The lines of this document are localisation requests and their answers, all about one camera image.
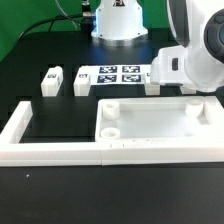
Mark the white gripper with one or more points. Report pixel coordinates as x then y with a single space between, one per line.
167 68

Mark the white desk tabletop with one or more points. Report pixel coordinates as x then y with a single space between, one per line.
159 118

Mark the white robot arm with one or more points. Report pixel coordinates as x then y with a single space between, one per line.
196 62

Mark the white marker sheet with tags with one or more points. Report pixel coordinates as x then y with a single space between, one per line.
115 74

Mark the black cable connector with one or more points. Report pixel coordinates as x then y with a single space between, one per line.
88 17

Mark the white U-shaped obstacle frame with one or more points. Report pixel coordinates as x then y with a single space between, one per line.
112 152

